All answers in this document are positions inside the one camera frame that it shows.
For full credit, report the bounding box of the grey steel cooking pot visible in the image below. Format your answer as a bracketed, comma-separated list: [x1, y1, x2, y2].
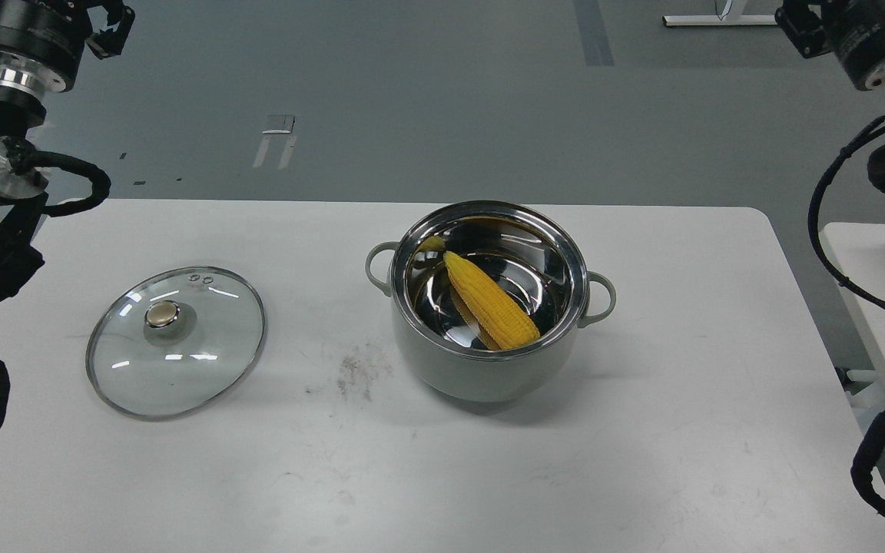
[364, 200, 618, 402]

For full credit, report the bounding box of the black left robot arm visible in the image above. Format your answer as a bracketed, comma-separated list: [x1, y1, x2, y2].
[0, 1, 136, 302]

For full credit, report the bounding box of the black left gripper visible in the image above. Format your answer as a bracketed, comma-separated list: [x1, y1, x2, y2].
[0, 1, 136, 92]

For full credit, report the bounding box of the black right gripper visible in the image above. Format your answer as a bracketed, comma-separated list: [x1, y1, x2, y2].
[774, 1, 885, 91]

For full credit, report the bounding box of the yellow corn cob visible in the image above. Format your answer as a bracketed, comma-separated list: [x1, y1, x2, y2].
[443, 250, 541, 351]

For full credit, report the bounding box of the white stand base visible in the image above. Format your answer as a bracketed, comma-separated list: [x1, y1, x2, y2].
[661, 1, 777, 28]

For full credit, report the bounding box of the glass pot lid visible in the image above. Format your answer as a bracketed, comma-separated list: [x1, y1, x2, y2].
[85, 266, 268, 421]

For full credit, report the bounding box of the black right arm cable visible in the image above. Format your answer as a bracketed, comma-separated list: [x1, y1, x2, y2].
[807, 114, 885, 314]

